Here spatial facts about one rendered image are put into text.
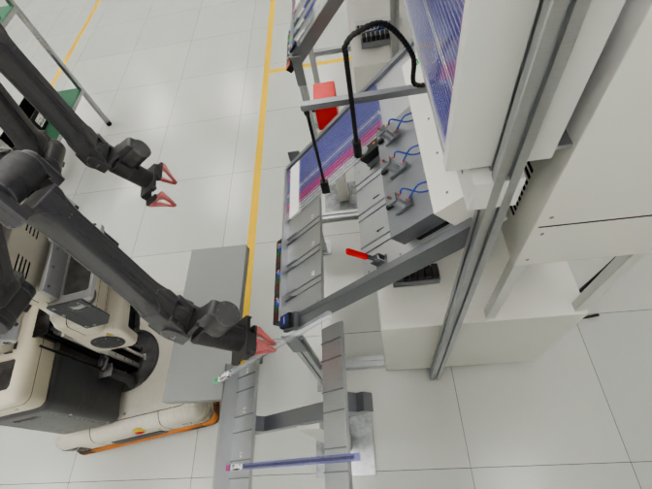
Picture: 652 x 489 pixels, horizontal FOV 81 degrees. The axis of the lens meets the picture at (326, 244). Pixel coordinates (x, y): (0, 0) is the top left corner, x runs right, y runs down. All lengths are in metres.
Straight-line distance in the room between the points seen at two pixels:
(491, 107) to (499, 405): 1.54
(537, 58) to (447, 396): 1.59
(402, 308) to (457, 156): 0.81
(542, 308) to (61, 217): 1.30
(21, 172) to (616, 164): 0.93
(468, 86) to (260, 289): 1.81
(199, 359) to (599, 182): 1.25
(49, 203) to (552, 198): 0.85
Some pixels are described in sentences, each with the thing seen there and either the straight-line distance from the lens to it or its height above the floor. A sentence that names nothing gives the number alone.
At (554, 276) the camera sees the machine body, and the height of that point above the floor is 0.62.
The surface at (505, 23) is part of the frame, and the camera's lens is 0.52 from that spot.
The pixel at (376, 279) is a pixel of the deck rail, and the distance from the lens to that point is 0.97.
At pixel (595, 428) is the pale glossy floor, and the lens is 2.05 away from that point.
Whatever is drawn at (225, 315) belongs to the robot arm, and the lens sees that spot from 0.82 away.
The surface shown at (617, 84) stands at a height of 1.50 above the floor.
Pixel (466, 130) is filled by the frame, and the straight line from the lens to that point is 0.60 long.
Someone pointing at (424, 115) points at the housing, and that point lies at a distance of 0.96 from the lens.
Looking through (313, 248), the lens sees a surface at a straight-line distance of 1.25.
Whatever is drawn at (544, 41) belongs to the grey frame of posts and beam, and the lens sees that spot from 0.51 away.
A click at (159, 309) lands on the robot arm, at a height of 1.23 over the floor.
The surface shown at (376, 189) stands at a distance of 1.10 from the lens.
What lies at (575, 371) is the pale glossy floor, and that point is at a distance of 2.08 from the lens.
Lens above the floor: 1.87
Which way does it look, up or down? 57 degrees down
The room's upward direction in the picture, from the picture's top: 17 degrees counter-clockwise
